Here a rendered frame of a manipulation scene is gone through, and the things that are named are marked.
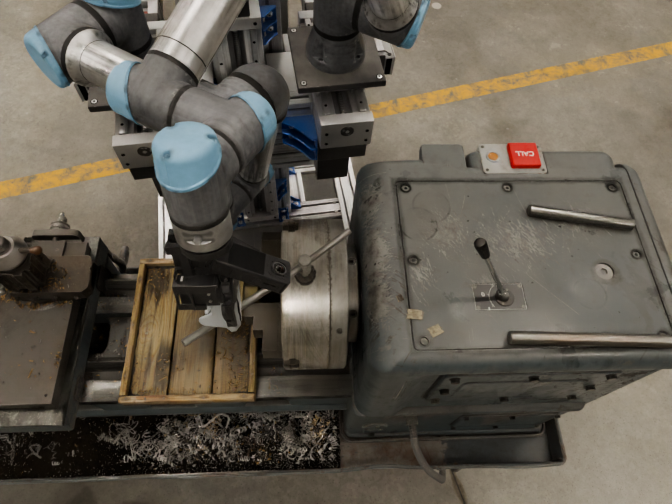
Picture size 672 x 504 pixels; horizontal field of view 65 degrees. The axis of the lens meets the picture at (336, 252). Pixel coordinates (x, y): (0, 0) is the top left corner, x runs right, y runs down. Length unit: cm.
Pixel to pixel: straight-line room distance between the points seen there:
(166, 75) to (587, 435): 206
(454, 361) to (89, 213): 207
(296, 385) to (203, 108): 76
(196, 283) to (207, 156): 21
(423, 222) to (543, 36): 271
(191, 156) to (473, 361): 58
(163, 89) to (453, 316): 59
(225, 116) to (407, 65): 255
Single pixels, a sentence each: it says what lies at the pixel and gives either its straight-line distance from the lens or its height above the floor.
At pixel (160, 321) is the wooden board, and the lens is 135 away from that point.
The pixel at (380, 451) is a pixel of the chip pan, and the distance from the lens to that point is 159.
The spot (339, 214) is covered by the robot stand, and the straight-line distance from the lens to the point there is 222.
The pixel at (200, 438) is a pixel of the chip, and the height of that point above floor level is 57.
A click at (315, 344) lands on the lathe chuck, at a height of 116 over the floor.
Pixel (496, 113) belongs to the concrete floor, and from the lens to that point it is 306.
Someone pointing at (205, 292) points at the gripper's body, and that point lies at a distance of 75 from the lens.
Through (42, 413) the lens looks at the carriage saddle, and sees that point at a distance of 133.
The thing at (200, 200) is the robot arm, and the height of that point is 159.
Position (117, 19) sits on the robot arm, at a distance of 128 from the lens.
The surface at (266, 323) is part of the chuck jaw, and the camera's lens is 107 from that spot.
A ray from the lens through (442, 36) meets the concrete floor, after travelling 342.
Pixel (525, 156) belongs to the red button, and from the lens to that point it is 116.
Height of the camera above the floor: 210
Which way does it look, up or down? 62 degrees down
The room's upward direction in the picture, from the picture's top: 6 degrees clockwise
